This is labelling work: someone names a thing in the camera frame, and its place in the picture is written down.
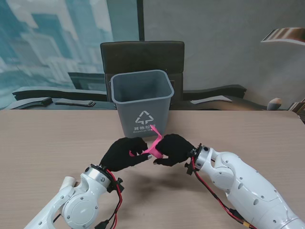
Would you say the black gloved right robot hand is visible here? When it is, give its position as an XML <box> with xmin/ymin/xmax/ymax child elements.
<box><xmin>152</xmin><ymin>133</ymin><xmax>195</xmax><ymax>167</ymax></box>

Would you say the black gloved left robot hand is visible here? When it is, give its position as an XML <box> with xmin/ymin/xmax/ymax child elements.
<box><xmin>99</xmin><ymin>137</ymin><xmax>153</xmax><ymax>172</ymax></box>

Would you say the pink lint roller handle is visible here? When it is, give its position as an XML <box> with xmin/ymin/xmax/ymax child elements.
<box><xmin>128</xmin><ymin>128</ymin><xmax>165</xmax><ymax>159</ymax></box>

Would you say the grey plastic waste bin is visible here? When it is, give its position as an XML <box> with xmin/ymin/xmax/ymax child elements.
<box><xmin>109</xmin><ymin>69</ymin><xmax>175</xmax><ymax>138</ymax></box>

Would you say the white paper sheet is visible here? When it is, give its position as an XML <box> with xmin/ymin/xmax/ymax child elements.
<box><xmin>190</xmin><ymin>95</ymin><xmax>233</xmax><ymax>105</ymax></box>

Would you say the dark paper stack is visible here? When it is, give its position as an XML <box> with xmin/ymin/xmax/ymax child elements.
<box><xmin>54</xmin><ymin>99</ymin><xmax>96</xmax><ymax>107</ymax></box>

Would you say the black curved desk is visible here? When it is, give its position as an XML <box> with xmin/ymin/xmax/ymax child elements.
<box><xmin>4</xmin><ymin>84</ymin><xmax>269</xmax><ymax>111</ymax></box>

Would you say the black office chair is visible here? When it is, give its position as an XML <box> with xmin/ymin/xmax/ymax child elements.
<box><xmin>100</xmin><ymin>41</ymin><xmax>185</xmax><ymax>109</ymax></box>

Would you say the brown wooden furniture piece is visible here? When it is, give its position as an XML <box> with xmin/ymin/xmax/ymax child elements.
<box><xmin>289</xmin><ymin>101</ymin><xmax>305</xmax><ymax>113</ymax></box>

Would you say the brown curved wooden board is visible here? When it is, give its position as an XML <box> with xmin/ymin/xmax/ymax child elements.
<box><xmin>260</xmin><ymin>27</ymin><xmax>305</xmax><ymax>46</ymax></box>

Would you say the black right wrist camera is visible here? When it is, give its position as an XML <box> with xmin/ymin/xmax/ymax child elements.
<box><xmin>184</xmin><ymin>162</ymin><xmax>196</xmax><ymax>175</ymax></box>

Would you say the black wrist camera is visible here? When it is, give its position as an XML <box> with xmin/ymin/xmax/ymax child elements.
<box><xmin>184</xmin><ymin>162</ymin><xmax>196</xmax><ymax>175</ymax></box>
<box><xmin>107</xmin><ymin>177</ymin><xmax>124</xmax><ymax>193</ymax></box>

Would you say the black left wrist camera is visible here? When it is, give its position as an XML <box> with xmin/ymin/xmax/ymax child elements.
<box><xmin>107</xmin><ymin>177</ymin><xmax>124</xmax><ymax>193</ymax></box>

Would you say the red black right arm cable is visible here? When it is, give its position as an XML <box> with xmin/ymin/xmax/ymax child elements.
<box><xmin>190</xmin><ymin>152</ymin><xmax>258</xmax><ymax>229</ymax></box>

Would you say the black window post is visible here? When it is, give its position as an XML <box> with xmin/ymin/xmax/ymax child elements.
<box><xmin>137</xmin><ymin>0</ymin><xmax>145</xmax><ymax>42</ymax></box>

